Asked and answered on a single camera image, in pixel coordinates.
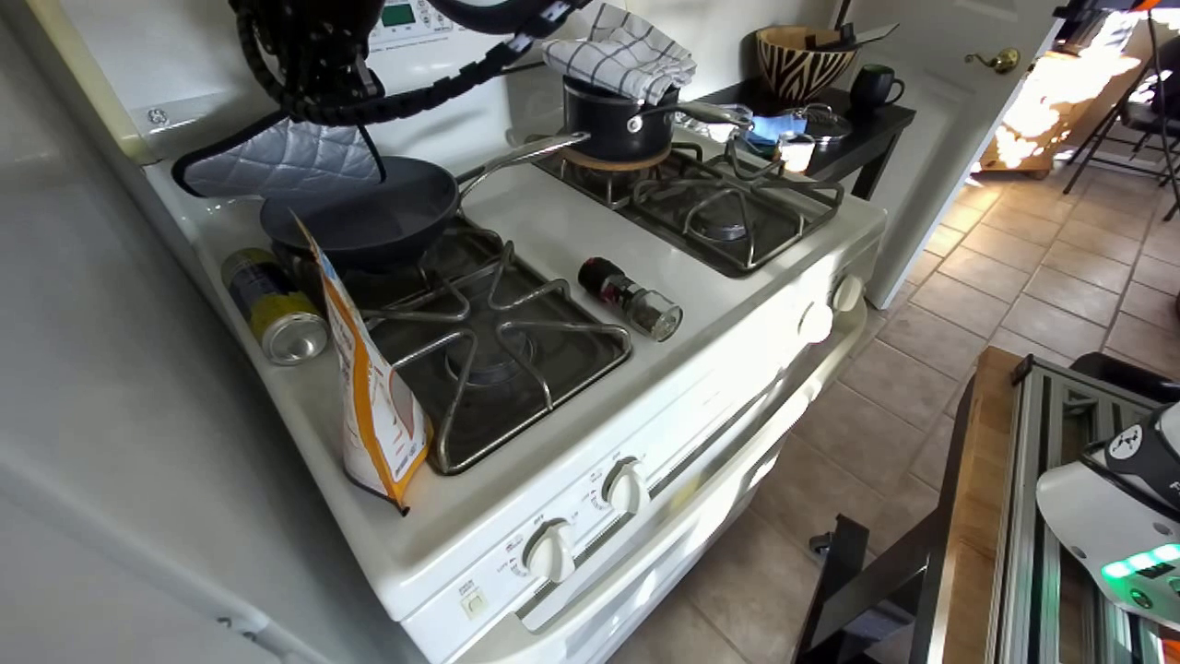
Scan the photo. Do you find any clear glass bowl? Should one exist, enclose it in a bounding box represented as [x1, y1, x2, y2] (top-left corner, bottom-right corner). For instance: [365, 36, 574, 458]
[735, 103, 855, 178]

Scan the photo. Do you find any dark saucepan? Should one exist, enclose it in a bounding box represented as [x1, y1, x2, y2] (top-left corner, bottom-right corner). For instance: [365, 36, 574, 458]
[560, 76, 684, 168]

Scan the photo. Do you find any white refrigerator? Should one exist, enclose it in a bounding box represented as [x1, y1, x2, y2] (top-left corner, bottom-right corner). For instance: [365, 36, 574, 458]
[0, 0, 409, 664]

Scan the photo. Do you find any black mug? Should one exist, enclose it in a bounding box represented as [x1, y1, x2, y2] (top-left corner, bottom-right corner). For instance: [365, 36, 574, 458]
[849, 63, 912, 117]

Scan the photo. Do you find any white stove knob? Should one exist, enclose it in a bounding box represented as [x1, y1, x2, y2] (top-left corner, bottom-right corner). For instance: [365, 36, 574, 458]
[594, 454, 649, 516]
[793, 299, 841, 352]
[515, 516, 579, 586]
[829, 275, 867, 318]

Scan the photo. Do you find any black metal chair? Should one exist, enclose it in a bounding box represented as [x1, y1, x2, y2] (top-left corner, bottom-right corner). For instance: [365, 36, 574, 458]
[1059, 0, 1180, 228]

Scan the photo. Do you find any black metal stand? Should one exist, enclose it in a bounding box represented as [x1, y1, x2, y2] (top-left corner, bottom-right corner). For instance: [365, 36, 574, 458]
[793, 419, 974, 664]

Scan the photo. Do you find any round cork trivet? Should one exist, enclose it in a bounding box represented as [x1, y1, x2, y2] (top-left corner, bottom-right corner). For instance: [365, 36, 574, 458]
[560, 142, 679, 178]

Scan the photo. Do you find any grey frying pan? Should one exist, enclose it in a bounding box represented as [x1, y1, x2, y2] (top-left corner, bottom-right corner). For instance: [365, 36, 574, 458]
[255, 127, 594, 269]

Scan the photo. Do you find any white gas stove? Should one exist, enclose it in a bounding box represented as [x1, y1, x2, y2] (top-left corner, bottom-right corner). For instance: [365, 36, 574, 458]
[21, 0, 898, 664]

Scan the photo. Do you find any wooden mounting board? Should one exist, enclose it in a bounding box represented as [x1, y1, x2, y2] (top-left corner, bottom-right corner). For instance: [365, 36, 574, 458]
[938, 346, 1030, 664]

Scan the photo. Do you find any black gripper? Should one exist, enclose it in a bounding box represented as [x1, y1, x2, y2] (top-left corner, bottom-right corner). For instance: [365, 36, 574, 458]
[232, 0, 388, 132]

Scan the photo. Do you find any orange dried mango bag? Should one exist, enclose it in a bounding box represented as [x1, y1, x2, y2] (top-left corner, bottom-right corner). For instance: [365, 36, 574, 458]
[293, 213, 437, 516]

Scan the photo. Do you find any white checked dish towel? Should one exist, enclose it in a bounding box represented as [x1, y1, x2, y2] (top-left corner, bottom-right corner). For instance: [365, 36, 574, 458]
[540, 0, 701, 109]

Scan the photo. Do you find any dark wooden utensil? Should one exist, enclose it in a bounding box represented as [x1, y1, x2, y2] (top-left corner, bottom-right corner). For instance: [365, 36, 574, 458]
[820, 0, 904, 55]

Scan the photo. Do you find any white door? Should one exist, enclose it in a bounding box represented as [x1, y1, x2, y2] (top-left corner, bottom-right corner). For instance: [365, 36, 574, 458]
[865, 0, 1072, 313]

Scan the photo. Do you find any aluminium profile frame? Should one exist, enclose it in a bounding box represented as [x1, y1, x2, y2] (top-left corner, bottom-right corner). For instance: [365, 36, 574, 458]
[999, 356, 1180, 664]

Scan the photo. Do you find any glass spice grinder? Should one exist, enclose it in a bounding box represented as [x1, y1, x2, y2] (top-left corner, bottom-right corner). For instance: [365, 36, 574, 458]
[574, 254, 685, 346]

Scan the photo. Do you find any white oven door handle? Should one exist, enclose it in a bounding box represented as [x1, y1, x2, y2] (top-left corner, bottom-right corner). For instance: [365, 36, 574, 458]
[512, 329, 871, 639]

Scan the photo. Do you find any zebra pattern wooden bowl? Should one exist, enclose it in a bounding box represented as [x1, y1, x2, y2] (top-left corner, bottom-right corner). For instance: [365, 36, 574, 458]
[749, 23, 861, 109]

